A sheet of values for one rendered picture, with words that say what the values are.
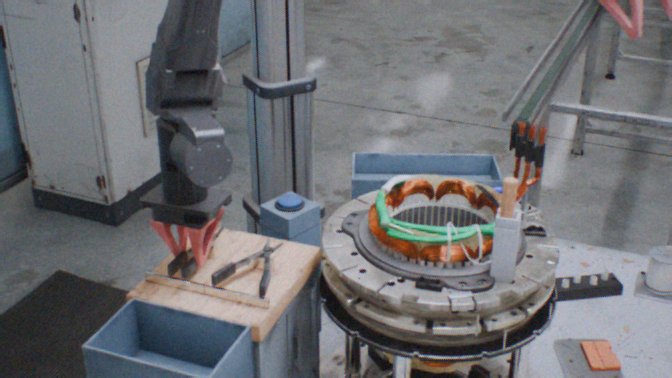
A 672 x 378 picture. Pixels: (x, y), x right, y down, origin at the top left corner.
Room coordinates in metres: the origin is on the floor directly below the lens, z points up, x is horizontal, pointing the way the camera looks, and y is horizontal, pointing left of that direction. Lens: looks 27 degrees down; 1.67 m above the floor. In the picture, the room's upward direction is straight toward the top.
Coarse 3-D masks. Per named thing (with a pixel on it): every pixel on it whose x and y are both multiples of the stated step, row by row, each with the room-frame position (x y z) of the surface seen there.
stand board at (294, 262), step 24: (216, 240) 1.02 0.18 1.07; (240, 240) 1.02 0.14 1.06; (264, 240) 1.02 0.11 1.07; (216, 264) 0.95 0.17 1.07; (288, 264) 0.95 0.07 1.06; (312, 264) 0.97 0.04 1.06; (144, 288) 0.89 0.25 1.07; (168, 288) 0.89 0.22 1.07; (240, 288) 0.89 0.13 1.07; (288, 288) 0.90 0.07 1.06; (216, 312) 0.84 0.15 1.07; (240, 312) 0.84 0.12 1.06; (264, 312) 0.84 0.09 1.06
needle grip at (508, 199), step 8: (504, 184) 0.88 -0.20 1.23; (512, 184) 0.87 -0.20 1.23; (504, 192) 0.87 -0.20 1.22; (512, 192) 0.87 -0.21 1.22; (504, 200) 0.87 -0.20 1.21; (512, 200) 0.87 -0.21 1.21; (504, 208) 0.87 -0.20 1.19; (512, 208) 0.87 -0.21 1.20; (504, 216) 0.87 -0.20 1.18; (512, 216) 0.87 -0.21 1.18
